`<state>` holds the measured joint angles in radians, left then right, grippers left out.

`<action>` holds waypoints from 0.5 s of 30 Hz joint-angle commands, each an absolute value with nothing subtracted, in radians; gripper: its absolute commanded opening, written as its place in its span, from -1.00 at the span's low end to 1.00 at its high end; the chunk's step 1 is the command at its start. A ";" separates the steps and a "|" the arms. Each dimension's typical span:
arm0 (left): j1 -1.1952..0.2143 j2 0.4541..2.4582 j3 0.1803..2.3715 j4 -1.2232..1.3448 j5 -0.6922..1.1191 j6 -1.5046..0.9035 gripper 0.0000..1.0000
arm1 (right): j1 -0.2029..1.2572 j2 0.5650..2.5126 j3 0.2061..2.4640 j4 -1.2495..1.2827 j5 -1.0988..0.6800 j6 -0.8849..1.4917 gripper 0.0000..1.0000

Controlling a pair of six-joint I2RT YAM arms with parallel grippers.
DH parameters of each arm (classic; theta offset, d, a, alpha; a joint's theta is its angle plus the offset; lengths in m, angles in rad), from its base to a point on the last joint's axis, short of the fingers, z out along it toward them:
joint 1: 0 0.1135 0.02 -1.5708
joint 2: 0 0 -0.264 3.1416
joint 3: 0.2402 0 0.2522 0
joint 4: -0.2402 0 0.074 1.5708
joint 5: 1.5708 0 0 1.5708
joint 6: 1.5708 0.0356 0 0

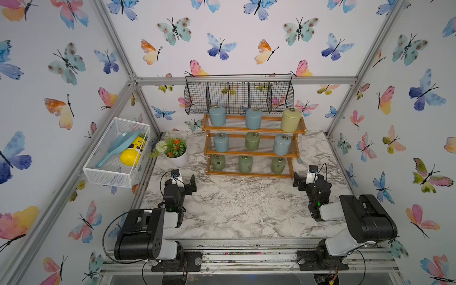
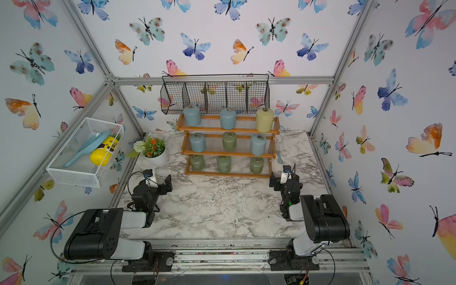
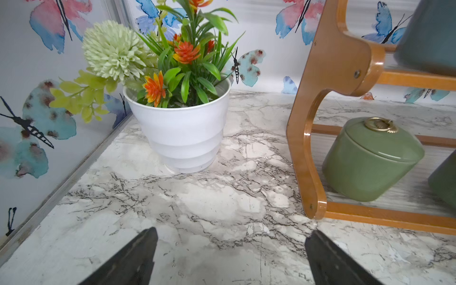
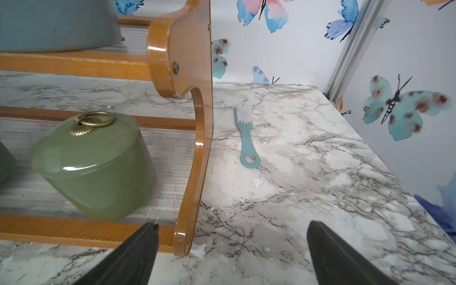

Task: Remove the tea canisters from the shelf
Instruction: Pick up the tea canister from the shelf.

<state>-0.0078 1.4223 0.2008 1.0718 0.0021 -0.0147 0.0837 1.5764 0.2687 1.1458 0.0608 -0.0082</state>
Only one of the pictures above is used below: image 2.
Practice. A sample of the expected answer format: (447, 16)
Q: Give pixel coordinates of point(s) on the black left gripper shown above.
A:
(164, 190)

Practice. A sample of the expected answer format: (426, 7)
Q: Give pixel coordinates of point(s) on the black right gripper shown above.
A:
(277, 180)

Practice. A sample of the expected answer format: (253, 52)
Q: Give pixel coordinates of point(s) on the blue canister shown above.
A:
(192, 115)
(258, 144)
(228, 118)
(198, 144)

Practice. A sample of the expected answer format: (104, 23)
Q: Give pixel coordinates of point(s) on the yellow canister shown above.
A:
(264, 120)

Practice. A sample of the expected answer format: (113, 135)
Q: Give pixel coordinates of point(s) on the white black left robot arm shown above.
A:
(97, 234)

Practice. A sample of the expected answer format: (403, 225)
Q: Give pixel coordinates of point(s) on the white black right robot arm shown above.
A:
(323, 218)

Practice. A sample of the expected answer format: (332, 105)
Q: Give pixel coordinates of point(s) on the green canister bottom right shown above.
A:
(256, 165)

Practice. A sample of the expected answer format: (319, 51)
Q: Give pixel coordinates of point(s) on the green canister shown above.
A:
(256, 165)
(229, 141)
(197, 162)
(224, 164)

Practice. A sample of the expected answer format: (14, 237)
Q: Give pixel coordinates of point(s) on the green canister bottom left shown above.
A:
(197, 162)

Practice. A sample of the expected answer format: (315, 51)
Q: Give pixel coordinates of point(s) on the white potted flower plant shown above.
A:
(153, 149)

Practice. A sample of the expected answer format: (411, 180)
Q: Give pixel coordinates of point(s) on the green canister bottom centre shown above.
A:
(224, 164)

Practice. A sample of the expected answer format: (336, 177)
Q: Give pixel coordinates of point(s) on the green canister middle centre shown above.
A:
(229, 141)

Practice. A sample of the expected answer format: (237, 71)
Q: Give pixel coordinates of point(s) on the yellow bottle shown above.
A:
(101, 155)

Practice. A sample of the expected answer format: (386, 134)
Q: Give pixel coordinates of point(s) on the light blue plastic scoop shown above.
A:
(89, 146)

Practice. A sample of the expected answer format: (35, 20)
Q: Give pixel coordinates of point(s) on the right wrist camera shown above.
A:
(286, 173)

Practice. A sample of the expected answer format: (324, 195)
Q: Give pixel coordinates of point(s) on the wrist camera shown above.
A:
(149, 177)
(286, 173)

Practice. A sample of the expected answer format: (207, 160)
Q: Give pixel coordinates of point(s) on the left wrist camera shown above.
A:
(149, 177)

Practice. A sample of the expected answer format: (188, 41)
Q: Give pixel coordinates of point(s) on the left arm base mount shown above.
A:
(151, 262)

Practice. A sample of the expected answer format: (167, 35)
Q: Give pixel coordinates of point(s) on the aluminium front rail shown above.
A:
(251, 256)

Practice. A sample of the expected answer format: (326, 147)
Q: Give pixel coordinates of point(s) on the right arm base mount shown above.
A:
(286, 261)

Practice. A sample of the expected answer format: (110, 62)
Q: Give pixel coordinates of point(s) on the white wire wall basket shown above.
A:
(83, 172)

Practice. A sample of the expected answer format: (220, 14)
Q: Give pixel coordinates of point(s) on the black wire wall basket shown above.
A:
(245, 93)

